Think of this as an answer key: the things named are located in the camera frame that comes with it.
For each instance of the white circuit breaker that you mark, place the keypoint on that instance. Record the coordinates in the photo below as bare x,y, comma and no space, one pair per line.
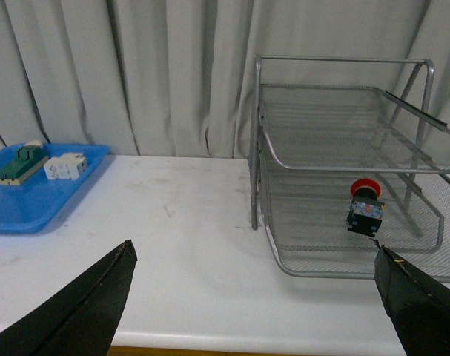
67,166

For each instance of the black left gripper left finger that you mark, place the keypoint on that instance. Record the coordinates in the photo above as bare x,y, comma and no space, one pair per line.
80,319

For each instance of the blue plastic tray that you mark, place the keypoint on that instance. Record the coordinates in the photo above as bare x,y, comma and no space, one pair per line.
27,208

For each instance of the grey curtain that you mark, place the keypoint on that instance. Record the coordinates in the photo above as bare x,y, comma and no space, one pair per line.
174,78

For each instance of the silver mesh rack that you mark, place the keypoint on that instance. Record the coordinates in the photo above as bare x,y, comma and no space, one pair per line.
319,124

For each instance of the red emergency stop button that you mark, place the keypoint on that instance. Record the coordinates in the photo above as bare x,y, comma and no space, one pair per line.
365,211

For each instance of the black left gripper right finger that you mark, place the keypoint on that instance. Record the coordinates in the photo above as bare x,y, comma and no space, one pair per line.
417,304

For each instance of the green knife switch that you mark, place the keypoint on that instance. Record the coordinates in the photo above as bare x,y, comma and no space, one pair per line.
27,160

